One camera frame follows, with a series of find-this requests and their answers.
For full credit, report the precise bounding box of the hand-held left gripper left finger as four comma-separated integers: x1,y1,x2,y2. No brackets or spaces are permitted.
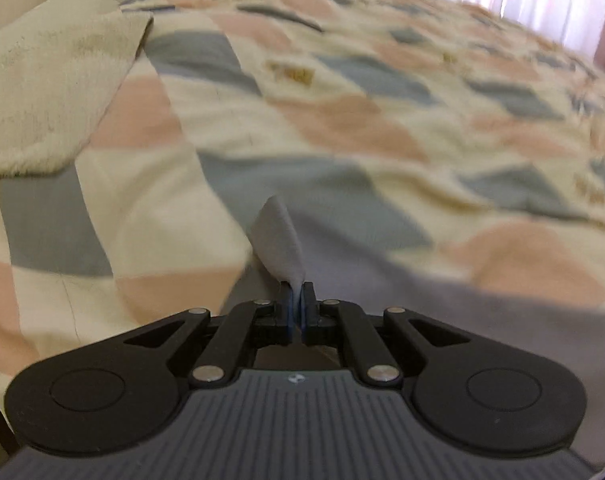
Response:
124,281,294,387

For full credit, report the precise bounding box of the grey garment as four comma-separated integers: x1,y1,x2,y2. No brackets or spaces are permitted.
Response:
221,196,605,471

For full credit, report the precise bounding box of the checkered bear print quilt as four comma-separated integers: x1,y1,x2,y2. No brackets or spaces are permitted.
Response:
0,0,605,411

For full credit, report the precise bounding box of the pink curtain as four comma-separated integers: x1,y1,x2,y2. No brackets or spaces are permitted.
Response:
302,0,605,76

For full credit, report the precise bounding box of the white fluffy towel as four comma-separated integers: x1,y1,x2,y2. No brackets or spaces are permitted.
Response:
0,0,154,183

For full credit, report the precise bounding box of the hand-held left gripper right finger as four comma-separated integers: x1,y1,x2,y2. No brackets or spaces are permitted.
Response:
299,281,472,387

